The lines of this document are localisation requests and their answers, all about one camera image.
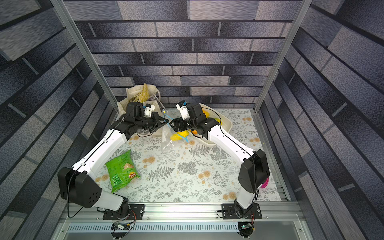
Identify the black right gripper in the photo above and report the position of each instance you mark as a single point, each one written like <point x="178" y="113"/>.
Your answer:
<point x="179" y="123"/>

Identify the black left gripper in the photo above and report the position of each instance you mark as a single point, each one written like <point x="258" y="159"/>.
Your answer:
<point x="153" y="121"/>

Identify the yellow mango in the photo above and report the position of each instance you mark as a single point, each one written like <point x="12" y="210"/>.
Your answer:
<point x="180" y="136"/>

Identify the clear zip-top bag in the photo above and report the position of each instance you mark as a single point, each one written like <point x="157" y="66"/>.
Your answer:
<point x="167" y="131"/>

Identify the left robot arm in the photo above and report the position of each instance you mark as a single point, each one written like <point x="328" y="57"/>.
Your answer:
<point x="78" y="183"/>

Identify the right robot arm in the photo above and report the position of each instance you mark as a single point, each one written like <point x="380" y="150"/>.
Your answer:
<point x="254" y="168"/>

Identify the green chip bag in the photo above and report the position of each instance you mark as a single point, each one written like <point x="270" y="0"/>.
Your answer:
<point x="121" y="171"/>

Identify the yellow snack packet in tote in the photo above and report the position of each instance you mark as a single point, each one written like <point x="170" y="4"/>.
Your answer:
<point x="144" y="94"/>

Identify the white serving dish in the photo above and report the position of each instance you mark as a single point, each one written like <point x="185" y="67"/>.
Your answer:
<point x="226" y="125"/>

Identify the floral table mat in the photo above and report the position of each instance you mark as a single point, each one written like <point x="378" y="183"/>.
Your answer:
<point x="190" y="171"/>

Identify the left circuit board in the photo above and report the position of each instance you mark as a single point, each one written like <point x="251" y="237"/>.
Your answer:
<point x="116" y="226"/>

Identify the circuit board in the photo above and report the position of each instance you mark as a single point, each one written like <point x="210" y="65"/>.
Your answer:
<point x="116" y="226"/>
<point x="245" y="229"/>

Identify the pink lidded container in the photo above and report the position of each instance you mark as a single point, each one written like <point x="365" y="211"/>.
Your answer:
<point x="265" y="184"/>

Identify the right circuit board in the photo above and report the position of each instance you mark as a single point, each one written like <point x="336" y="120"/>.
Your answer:
<point x="245" y="229"/>

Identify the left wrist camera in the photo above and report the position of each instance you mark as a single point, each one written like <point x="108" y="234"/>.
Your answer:
<point x="148" y="109"/>

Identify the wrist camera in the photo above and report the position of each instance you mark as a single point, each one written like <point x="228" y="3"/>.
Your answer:
<point x="148" y="109"/>
<point x="182" y="108"/>

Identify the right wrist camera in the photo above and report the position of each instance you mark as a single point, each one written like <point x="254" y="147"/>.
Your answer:
<point x="182" y="108"/>

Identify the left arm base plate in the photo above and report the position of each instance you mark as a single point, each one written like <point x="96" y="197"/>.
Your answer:
<point x="132" y="211"/>

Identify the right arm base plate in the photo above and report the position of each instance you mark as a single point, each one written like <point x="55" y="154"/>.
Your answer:
<point x="235" y="212"/>

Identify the left aluminium frame post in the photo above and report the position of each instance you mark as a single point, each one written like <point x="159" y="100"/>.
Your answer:
<point x="70" y="25"/>

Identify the aluminium frame post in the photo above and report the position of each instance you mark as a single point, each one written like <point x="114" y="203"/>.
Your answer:
<point x="298" y="19"/>
<point x="70" y="25"/>

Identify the aluminium front rail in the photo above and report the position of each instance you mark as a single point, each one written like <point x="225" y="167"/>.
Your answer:
<point x="281" y="220"/>

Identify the right aluminium frame post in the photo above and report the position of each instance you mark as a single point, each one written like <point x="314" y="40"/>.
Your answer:
<point x="298" y="19"/>

